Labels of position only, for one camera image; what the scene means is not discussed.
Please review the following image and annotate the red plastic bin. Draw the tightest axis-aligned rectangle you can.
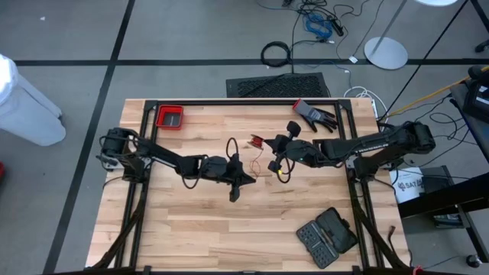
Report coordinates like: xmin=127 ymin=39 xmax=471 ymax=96
xmin=155 ymin=104 xmax=185 ymax=131

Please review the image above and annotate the thin red wire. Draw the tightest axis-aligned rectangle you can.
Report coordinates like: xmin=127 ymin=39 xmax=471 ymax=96
xmin=248 ymin=135 xmax=266 ymax=179

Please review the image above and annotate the white power strip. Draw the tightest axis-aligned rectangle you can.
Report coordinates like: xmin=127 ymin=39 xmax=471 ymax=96
xmin=343 ymin=86 xmax=384 ymax=120

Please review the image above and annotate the blue floor cable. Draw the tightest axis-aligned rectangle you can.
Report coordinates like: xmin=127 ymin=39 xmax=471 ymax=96
xmin=303 ymin=13 xmax=334 ymax=39

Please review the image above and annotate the coiled black floor cable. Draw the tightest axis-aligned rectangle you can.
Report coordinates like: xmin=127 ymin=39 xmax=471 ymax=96
xmin=260 ymin=40 xmax=293 ymax=69

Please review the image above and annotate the white printed box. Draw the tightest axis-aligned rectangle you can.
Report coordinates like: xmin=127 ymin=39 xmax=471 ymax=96
xmin=389 ymin=167 xmax=426 ymax=204

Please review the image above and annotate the grey work glove red cuff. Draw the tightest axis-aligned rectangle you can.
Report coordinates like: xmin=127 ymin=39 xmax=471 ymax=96
xmin=292 ymin=98 xmax=339 ymax=134

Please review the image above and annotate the floor lamp with round base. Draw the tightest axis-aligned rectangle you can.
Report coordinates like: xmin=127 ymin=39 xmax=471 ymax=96
xmin=363 ymin=0 xmax=459 ymax=71

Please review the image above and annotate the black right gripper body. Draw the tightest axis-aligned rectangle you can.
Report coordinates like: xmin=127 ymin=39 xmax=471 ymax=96
xmin=284 ymin=139 xmax=322 ymax=168

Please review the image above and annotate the black labelled cable spool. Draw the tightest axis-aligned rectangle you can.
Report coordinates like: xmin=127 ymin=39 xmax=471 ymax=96
xmin=247 ymin=133 xmax=265 ymax=150

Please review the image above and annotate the black electronic device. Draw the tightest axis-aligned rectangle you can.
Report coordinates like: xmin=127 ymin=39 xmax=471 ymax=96
xmin=464 ymin=65 xmax=489 ymax=124

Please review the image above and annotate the side table on casters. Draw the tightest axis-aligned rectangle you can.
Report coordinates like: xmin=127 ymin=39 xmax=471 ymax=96
xmin=397 ymin=76 xmax=489 ymax=264

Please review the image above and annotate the black floor mat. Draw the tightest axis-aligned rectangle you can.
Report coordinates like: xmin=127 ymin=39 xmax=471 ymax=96
xmin=225 ymin=72 xmax=332 ymax=99

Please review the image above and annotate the black aluminium table frame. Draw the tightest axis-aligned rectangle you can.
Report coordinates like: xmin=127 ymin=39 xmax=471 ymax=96
xmin=86 ymin=98 xmax=412 ymax=275

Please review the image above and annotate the black screwdriver bit case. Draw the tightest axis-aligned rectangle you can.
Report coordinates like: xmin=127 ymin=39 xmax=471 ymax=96
xmin=296 ymin=207 xmax=359 ymax=270

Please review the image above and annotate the yellow floor cable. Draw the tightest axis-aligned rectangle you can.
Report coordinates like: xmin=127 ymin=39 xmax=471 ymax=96
xmin=385 ymin=64 xmax=489 ymax=118

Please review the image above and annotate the black slanted pole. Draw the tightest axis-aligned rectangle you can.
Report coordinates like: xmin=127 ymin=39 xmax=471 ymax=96
xmin=380 ymin=0 xmax=470 ymax=118

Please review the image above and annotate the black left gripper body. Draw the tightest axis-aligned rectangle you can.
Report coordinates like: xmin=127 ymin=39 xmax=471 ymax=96
xmin=200 ymin=155 xmax=232 ymax=183

